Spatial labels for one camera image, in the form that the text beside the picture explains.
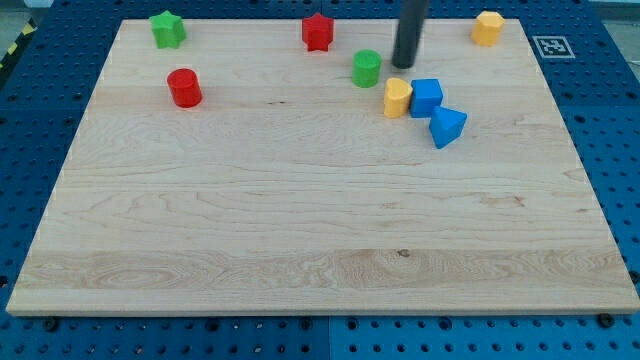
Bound black cylindrical robot arm tip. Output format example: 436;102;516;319
391;0;430;69

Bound light wooden board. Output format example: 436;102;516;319
7;19;639;317

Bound yellow half-round block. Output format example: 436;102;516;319
383;77;413;118

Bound green cylinder block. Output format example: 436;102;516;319
351;49;382;88

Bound blue triangle block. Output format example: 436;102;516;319
429;106;467;149

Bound blue cube block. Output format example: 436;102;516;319
410;79;444;118

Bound red star block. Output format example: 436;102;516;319
301;13;334;52

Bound red cylinder block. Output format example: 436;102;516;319
167;68;203;108

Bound green star block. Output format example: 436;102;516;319
149;10;186;49

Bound yellow hexagon block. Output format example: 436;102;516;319
471;11;505;47

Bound white fiducial marker tag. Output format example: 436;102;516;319
533;35;575;59

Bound black bolt left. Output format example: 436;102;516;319
43;317;59;332

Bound black bolt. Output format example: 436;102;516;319
597;313;616;329
43;317;59;332

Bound black bolt right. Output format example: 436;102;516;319
597;313;616;329

